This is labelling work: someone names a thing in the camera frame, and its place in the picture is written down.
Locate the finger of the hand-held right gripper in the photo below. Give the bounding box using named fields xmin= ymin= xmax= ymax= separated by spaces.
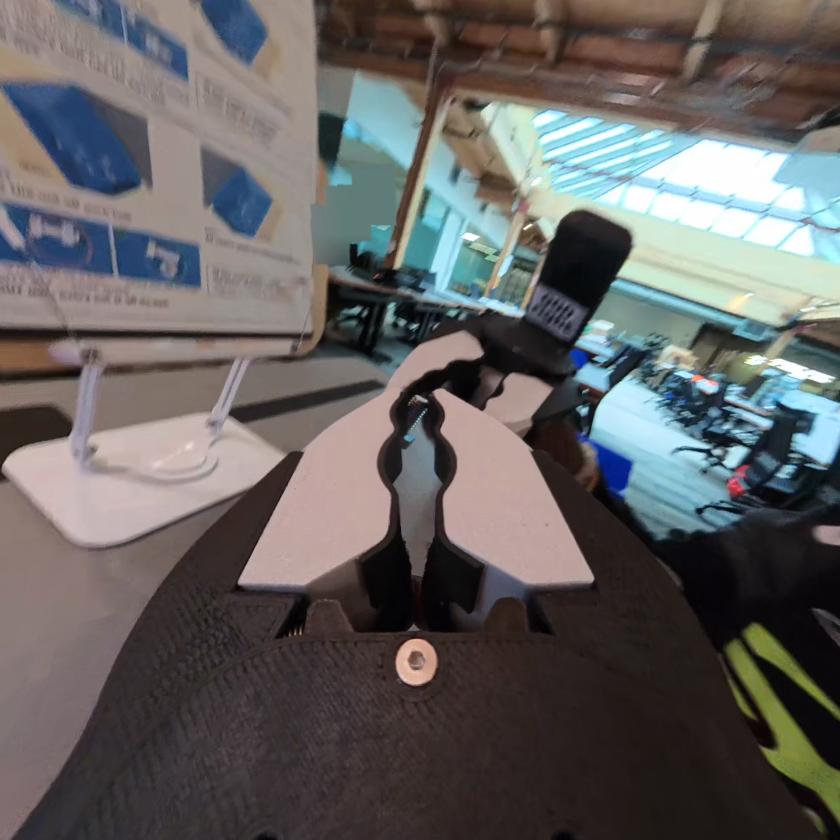
xmin=386 ymin=330 xmax=484 ymax=395
xmin=459 ymin=367 xmax=557 ymax=439

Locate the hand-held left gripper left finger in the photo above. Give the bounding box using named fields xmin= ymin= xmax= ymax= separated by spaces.
xmin=238 ymin=387 xmax=429 ymax=611

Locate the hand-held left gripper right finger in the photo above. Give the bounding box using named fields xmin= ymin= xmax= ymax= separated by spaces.
xmin=427 ymin=388 xmax=595 ymax=618

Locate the person's right hand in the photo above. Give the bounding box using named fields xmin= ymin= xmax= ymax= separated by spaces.
xmin=548 ymin=420 xmax=599 ymax=491

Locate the person's right forearm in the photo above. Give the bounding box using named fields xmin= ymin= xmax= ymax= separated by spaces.
xmin=630 ymin=505 xmax=840 ymax=657

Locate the dark desk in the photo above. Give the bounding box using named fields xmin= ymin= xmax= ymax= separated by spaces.
xmin=328 ymin=266 xmax=490 ymax=358

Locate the group of office chairs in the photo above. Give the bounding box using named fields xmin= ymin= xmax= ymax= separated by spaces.
xmin=669 ymin=387 xmax=821 ymax=519

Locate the person's printed black shirt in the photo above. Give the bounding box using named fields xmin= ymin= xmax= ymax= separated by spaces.
xmin=718 ymin=610 xmax=840 ymax=834

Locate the steel hex bolt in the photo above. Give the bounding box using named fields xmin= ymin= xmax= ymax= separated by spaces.
xmin=400 ymin=394 xmax=431 ymax=448

